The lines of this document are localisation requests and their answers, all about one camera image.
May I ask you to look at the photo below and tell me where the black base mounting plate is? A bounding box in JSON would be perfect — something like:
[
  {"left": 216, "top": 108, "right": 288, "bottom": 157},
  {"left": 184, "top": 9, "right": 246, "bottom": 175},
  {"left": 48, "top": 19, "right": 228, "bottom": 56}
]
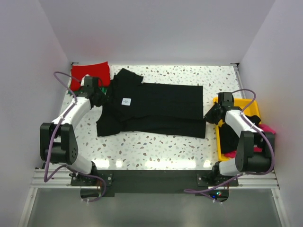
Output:
[{"left": 69, "top": 170, "right": 231, "bottom": 198}]

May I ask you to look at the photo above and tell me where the aluminium frame rail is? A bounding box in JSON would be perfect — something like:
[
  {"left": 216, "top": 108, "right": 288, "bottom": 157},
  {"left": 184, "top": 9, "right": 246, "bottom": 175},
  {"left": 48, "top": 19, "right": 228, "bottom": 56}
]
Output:
[{"left": 16, "top": 165, "right": 291, "bottom": 227}]

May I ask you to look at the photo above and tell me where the black t shirt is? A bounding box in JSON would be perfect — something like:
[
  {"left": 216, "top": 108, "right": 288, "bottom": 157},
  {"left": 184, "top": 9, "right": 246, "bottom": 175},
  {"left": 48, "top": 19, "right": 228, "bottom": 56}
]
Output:
[
  {"left": 96, "top": 69, "right": 206, "bottom": 139},
  {"left": 219, "top": 115, "right": 262, "bottom": 158}
]

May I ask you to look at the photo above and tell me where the yellow plastic bin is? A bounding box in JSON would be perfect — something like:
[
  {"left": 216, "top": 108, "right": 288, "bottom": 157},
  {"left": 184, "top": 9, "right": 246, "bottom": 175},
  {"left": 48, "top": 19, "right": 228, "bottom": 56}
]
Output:
[{"left": 212, "top": 96, "right": 271, "bottom": 162}]

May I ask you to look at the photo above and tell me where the green folded t shirt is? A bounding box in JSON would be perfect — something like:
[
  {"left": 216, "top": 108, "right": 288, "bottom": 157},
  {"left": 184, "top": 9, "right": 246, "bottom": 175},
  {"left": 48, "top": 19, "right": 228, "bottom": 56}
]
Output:
[{"left": 73, "top": 86, "right": 107, "bottom": 96}]

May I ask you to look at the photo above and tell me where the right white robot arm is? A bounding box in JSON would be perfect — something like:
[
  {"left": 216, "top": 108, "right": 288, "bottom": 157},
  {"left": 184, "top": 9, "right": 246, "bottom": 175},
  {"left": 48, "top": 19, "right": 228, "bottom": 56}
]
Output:
[{"left": 204, "top": 90, "right": 275, "bottom": 180}]

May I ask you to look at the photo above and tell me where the red folded t shirt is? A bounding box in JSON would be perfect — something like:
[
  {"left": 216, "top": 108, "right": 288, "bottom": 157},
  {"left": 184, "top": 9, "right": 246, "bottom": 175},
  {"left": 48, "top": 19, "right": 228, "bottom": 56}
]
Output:
[{"left": 70, "top": 61, "right": 110, "bottom": 91}]

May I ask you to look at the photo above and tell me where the pink t shirt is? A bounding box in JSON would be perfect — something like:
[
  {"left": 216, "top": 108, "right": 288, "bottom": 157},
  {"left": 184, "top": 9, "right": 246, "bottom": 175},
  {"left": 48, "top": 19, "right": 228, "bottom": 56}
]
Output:
[{"left": 219, "top": 123, "right": 276, "bottom": 158}]

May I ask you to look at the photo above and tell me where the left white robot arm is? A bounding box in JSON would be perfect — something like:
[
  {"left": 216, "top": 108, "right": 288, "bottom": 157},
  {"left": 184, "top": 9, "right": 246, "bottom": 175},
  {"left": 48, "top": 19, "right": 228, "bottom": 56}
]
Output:
[{"left": 40, "top": 75, "right": 108, "bottom": 182}]

